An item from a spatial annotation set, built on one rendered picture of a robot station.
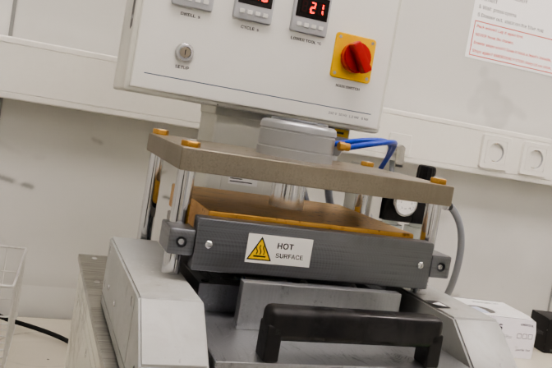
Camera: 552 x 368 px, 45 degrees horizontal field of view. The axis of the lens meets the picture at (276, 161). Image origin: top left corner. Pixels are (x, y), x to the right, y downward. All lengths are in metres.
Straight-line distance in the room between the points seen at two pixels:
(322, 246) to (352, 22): 0.35
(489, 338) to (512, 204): 0.92
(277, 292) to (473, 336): 0.18
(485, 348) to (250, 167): 0.25
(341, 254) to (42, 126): 0.71
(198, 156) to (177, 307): 0.13
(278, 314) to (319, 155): 0.21
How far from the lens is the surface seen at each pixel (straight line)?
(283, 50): 0.80
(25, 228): 1.21
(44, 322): 1.20
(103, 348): 0.60
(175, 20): 0.77
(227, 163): 0.56
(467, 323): 0.62
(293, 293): 0.56
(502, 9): 1.49
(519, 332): 1.31
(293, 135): 0.64
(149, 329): 0.49
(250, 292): 0.55
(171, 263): 0.57
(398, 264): 0.63
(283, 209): 0.65
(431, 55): 1.39
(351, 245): 0.60
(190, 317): 0.50
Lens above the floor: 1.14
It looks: 3 degrees down
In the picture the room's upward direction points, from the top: 10 degrees clockwise
